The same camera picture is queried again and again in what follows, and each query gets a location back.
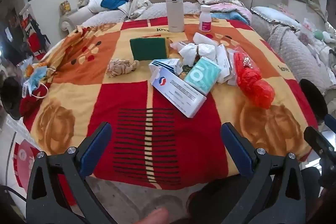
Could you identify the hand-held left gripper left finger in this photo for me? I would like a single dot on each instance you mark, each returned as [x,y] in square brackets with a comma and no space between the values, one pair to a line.
[96,150]

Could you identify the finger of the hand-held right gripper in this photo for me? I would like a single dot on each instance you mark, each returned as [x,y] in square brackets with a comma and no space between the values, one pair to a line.
[331,123]
[319,141]

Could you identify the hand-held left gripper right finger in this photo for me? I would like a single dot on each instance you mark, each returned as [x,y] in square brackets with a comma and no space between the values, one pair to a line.
[236,150]

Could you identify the black round bin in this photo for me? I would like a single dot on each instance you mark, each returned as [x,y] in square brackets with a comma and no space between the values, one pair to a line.
[313,98]
[10,98]

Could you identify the red plastic bag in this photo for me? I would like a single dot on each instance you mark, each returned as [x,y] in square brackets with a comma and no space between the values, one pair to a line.
[253,82]

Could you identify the large white medicine box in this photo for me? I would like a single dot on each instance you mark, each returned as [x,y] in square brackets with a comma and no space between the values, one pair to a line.
[178,92]

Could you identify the teal tissue packet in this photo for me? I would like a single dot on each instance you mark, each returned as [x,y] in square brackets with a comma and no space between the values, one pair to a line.
[202,74]

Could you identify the white packet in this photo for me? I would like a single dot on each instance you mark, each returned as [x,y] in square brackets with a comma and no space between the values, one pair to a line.
[223,64]

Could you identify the clear red-dotted plastic bag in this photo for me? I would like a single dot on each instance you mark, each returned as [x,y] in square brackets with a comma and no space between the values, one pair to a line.
[244,56]

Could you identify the white tissue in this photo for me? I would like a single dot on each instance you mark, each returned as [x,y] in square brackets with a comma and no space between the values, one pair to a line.
[207,52]
[204,39]
[187,52]

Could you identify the small blue striped box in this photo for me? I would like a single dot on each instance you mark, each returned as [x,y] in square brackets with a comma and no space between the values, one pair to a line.
[165,64]

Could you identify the green yellow sponge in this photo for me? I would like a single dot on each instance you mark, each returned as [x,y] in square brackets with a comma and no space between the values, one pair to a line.
[147,49]

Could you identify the person's left hand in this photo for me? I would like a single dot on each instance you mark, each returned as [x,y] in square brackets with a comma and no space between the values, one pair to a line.
[153,216]

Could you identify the red orange printed blanket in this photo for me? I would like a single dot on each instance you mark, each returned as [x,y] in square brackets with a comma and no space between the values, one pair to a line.
[126,108]

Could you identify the beige quilted bedspread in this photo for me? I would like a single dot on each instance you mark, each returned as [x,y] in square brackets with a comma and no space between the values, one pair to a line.
[296,56]

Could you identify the green plush toy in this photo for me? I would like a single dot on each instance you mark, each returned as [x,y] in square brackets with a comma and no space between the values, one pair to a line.
[323,36]

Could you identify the blue face mask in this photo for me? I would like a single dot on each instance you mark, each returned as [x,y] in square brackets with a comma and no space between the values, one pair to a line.
[39,79]

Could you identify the clear bag with red print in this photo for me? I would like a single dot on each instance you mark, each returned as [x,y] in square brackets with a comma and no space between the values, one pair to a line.
[308,29]

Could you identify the pale ruffled pillow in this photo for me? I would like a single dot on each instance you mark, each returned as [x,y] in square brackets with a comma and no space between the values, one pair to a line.
[275,16]

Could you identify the red hanging garments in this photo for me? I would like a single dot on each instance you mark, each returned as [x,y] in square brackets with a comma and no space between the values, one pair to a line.
[35,37]

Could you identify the light blue folded blanket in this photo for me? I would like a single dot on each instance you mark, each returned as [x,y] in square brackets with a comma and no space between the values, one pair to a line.
[231,18]

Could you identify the white pink-label pill bottle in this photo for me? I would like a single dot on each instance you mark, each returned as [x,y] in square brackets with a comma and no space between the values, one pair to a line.
[205,19]

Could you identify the pink folded blanket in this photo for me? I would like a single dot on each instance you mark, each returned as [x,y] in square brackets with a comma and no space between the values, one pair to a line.
[233,12]

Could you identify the yellow jar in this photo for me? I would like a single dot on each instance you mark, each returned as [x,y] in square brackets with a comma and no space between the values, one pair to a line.
[65,7]

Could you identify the white cabinet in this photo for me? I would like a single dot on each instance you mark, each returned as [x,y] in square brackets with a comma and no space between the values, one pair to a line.
[50,11]

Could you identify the beige crumpled garment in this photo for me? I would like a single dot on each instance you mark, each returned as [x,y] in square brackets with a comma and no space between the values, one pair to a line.
[135,8]

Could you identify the white pillow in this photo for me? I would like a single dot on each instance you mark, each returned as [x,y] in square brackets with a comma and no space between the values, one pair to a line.
[95,3]

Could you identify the patterned ruffled pillow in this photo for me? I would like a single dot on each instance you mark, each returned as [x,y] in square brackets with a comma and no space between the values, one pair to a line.
[220,0]

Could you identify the beige thermos bottle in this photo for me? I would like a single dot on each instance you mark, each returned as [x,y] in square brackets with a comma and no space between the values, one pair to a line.
[174,12]

